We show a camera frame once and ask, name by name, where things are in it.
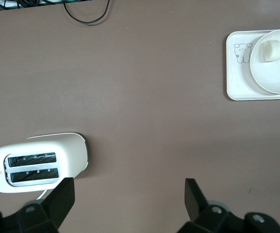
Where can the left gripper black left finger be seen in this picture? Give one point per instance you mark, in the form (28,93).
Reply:
(33,216)

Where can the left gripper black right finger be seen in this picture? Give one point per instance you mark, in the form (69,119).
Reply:
(215,221)

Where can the round cream plate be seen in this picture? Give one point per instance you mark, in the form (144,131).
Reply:
(273,75)

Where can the white steamed bun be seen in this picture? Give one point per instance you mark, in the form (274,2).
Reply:
(272,51)

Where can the cream rabbit print tray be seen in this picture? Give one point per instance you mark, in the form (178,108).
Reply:
(236,82)

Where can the cream two-slot toaster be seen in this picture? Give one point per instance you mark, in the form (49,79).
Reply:
(71,153)

